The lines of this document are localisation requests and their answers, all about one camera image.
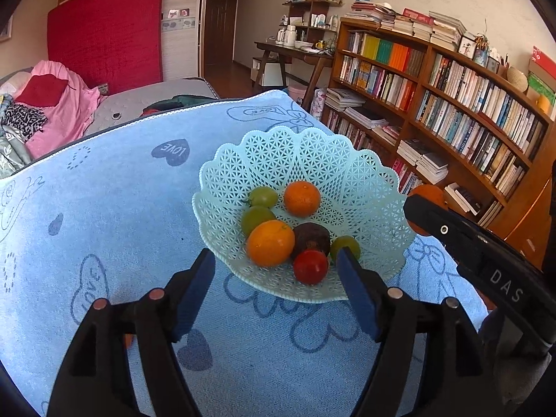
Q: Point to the small framed picture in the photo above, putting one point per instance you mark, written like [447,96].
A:
[467,46]

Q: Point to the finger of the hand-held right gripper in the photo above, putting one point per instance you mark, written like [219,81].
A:
[434,221]

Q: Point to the wooden desktop shelf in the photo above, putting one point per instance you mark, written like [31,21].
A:
[312,17]

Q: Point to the floral quilt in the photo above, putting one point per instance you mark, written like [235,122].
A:
[11,154]

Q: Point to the wooden bookshelf with books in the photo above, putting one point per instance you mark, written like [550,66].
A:
[438,113]

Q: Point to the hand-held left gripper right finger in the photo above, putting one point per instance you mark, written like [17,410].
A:
[356,295]

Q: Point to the pile of books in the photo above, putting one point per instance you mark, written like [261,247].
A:
[343,100]

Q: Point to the pink blanket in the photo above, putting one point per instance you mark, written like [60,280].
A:
[65,113]

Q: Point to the brown passion fruit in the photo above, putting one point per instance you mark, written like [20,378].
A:
[310,236]

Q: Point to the red cardboard box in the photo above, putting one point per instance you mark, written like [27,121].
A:
[544,58]

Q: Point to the red tomato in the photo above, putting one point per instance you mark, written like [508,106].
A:
[127,340]
[310,266]

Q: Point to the leopard print cloth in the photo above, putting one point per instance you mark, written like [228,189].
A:
[24,119]

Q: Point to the stack of books atop bookshelf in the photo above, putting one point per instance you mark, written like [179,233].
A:
[404,19]

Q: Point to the orange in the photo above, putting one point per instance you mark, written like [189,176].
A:
[428,192]
[302,198]
[270,243]

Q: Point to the blue printed towel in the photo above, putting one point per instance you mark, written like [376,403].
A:
[108,208]

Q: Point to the light blue plastic basket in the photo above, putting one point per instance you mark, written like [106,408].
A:
[347,169]

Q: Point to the wooden desk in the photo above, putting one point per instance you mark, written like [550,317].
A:
[295,57]

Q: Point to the framed wall picture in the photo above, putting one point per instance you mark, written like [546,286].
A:
[6,30]

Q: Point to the woven round basket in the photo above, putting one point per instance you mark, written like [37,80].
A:
[517,79]

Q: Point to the pink bin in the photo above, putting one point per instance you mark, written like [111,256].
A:
[297,94]

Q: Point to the green tomato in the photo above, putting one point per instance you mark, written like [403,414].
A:
[263,196]
[255,218]
[343,243]

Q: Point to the white stool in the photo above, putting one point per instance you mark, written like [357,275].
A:
[269,71]

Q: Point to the grey mattress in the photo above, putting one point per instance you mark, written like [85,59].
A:
[152,100]

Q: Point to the dark green cloth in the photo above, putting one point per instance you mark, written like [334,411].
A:
[173,103]

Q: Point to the red cushion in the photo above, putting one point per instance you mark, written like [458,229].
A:
[41,91]

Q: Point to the red wall panel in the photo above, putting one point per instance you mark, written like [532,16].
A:
[104,34]

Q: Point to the brown wooden door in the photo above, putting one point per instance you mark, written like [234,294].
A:
[219,26]

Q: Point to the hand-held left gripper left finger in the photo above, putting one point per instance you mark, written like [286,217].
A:
[195,286]

